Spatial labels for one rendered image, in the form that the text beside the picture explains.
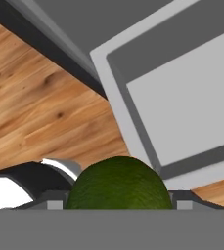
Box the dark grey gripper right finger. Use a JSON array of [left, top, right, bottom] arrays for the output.
[[168, 189, 224, 211]]

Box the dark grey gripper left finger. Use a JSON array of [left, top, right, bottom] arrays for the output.
[[16, 189, 69, 211]]

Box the green lime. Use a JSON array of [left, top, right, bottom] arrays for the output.
[[65, 155, 174, 211]]

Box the grey fridge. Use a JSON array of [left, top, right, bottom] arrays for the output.
[[0, 0, 180, 101]]

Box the black and white round thing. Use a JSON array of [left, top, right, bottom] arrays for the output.
[[0, 157, 83, 211]]

